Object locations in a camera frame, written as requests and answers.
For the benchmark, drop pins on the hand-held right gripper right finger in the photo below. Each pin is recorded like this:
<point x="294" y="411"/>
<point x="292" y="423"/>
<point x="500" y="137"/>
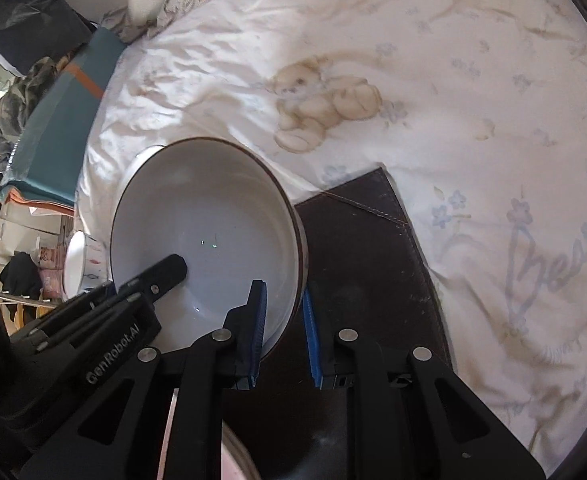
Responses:
<point x="314" y="345"/>

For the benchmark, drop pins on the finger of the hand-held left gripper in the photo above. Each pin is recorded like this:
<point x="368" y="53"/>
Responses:
<point x="73" y="317"/>
<point x="166" y="275"/>

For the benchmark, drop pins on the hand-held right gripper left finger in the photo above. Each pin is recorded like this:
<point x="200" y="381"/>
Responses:
<point x="256" y="332"/>

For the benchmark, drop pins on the white bowl with dark rim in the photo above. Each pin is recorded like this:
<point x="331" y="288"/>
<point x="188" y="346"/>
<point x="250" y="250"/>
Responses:
<point x="141" y="160"/>
<point x="80" y="260"/>
<point x="208" y="210"/>

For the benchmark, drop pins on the pink strawberry plate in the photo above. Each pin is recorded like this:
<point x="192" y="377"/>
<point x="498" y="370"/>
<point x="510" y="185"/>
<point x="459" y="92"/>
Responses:
<point x="236" y="455"/>

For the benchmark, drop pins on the black cloth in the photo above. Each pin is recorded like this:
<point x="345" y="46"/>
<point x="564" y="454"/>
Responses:
<point x="20" y="275"/>

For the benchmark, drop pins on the dark leather mat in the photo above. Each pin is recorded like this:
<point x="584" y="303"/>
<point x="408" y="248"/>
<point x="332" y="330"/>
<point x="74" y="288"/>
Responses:
<point x="363" y="260"/>

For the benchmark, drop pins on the white cabinet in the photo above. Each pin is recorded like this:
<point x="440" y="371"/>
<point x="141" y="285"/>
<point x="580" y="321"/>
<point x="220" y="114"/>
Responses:
<point x="28" y="225"/>

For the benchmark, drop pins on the camouflage cloth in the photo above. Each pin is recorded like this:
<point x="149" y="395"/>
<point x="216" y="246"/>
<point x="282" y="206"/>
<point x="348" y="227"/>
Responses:
<point x="28" y="90"/>

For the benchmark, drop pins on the dark blue cloth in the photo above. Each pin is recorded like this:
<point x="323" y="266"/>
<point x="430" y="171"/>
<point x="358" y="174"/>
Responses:
<point x="28" y="25"/>

